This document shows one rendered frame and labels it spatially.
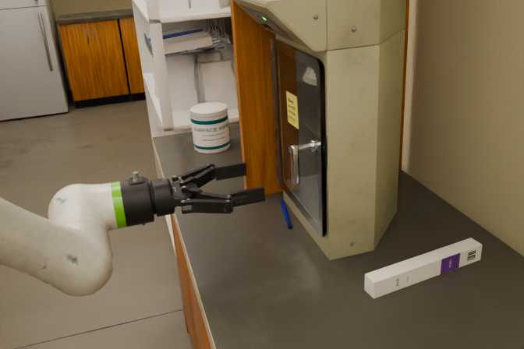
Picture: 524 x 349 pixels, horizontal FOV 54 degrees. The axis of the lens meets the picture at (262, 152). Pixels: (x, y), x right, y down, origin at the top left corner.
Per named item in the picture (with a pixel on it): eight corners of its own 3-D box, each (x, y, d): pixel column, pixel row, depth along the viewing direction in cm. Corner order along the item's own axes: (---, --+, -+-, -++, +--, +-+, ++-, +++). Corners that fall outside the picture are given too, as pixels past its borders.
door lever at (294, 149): (316, 182, 112) (312, 178, 115) (315, 142, 109) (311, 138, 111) (292, 187, 111) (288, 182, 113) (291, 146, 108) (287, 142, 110)
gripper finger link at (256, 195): (229, 192, 102) (230, 193, 101) (263, 185, 104) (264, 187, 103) (230, 206, 103) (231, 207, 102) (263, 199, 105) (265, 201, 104)
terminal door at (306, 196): (282, 185, 142) (275, 37, 127) (325, 240, 115) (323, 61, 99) (279, 185, 142) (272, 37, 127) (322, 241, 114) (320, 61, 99)
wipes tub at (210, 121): (225, 138, 193) (222, 99, 187) (234, 149, 181) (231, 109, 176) (191, 143, 190) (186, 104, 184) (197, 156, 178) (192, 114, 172)
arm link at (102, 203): (42, 177, 100) (54, 216, 107) (41, 225, 91) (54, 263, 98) (117, 165, 103) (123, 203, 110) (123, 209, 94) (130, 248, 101)
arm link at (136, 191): (125, 217, 109) (129, 238, 101) (117, 166, 105) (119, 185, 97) (154, 212, 111) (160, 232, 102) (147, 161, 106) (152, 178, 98)
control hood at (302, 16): (274, 28, 127) (273, -14, 123) (327, 51, 98) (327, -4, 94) (229, 33, 124) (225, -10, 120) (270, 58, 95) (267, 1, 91)
